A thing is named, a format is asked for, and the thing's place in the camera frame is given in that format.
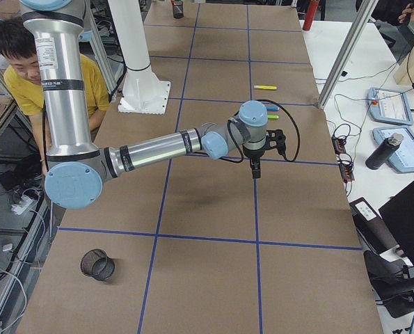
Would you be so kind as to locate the black white box device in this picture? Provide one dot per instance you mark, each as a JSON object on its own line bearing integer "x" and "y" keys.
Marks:
{"x": 371, "y": 226}

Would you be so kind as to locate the aluminium frame post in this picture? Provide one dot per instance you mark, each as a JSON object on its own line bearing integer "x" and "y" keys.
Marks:
{"x": 355, "y": 31}

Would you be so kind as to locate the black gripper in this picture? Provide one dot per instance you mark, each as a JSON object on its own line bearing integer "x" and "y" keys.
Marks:
{"x": 253, "y": 154}

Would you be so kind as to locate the upper teach pendant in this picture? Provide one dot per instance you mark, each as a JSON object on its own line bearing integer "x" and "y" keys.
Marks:
{"x": 389, "y": 106}

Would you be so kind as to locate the red bottle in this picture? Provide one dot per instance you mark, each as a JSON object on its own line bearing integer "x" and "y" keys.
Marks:
{"x": 310, "y": 14}

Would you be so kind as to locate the person in yellow shirt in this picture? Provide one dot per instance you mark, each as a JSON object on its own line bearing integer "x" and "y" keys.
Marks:
{"x": 23, "y": 80}

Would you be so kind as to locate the yellow highlighter pen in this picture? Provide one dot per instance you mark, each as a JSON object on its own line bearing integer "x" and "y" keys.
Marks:
{"x": 265, "y": 87}

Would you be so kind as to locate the black monitor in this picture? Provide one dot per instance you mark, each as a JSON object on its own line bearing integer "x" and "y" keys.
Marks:
{"x": 398, "y": 215}

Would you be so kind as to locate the teach pendant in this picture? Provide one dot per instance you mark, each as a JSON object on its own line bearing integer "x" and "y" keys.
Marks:
{"x": 403, "y": 158}
{"x": 389, "y": 106}

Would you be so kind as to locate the white power adapter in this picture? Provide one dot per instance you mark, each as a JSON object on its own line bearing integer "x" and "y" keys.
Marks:
{"x": 24, "y": 203}

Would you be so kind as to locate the blue highlighter pen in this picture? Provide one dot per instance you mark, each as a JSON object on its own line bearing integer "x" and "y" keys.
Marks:
{"x": 272, "y": 109}

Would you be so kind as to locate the white pedestal column base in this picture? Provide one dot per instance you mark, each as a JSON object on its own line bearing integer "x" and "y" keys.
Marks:
{"x": 142, "y": 90}

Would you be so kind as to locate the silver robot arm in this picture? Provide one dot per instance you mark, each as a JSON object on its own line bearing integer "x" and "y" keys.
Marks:
{"x": 77, "y": 167}

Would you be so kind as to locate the black mesh pen cup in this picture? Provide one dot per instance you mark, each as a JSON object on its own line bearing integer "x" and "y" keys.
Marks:
{"x": 178, "y": 9}

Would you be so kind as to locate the lower teach pendant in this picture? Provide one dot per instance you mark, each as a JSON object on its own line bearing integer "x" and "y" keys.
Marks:
{"x": 403, "y": 158}

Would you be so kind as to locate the black drink bottle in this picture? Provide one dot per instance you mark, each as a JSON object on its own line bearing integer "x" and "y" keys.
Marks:
{"x": 384, "y": 151}

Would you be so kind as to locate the orange circuit board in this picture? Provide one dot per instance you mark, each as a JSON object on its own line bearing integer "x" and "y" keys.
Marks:
{"x": 338, "y": 145}
{"x": 346, "y": 172}

